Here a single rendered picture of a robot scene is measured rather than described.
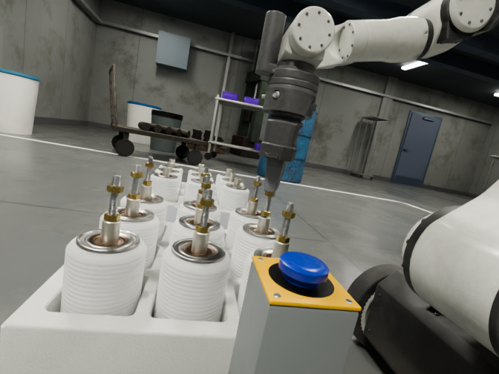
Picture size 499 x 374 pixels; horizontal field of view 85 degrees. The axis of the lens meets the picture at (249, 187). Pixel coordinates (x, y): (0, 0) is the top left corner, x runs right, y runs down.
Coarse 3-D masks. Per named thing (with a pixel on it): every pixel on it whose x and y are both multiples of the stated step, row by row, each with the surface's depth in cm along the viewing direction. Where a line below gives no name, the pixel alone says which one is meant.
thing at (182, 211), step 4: (180, 204) 61; (180, 208) 59; (184, 208) 58; (180, 212) 58; (184, 212) 58; (188, 212) 57; (192, 212) 57; (212, 212) 59; (216, 212) 60; (220, 212) 62; (180, 216) 58; (212, 216) 58; (216, 216) 59; (220, 216) 62
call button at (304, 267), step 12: (288, 252) 23; (300, 252) 24; (288, 264) 21; (300, 264) 21; (312, 264) 22; (324, 264) 22; (288, 276) 21; (300, 276) 20; (312, 276) 20; (324, 276) 21; (312, 288) 21
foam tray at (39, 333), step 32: (160, 256) 50; (32, 320) 30; (64, 320) 31; (96, 320) 32; (128, 320) 33; (160, 320) 34; (224, 320) 38; (0, 352) 29; (32, 352) 30; (64, 352) 30; (96, 352) 31; (128, 352) 32; (160, 352) 32; (192, 352) 33; (224, 352) 34
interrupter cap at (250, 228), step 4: (244, 224) 54; (248, 224) 54; (252, 224) 55; (256, 224) 55; (244, 228) 51; (248, 228) 52; (252, 228) 53; (256, 228) 54; (272, 228) 55; (248, 232) 50; (252, 232) 50; (256, 232) 51; (268, 232) 53; (272, 232) 53; (276, 232) 53; (280, 232) 53; (256, 236) 49; (260, 236) 49; (264, 236) 49; (268, 236) 50; (272, 236) 50; (276, 236) 50
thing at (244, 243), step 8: (240, 232) 51; (240, 240) 50; (248, 240) 49; (256, 240) 48; (264, 240) 48; (272, 240) 49; (240, 248) 50; (248, 248) 49; (256, 248) 48; (232, 256) 52; (240, 256) 50; (232, 264) 51; (240, 264) 50; (232, 272) 51; (240, 272) 50
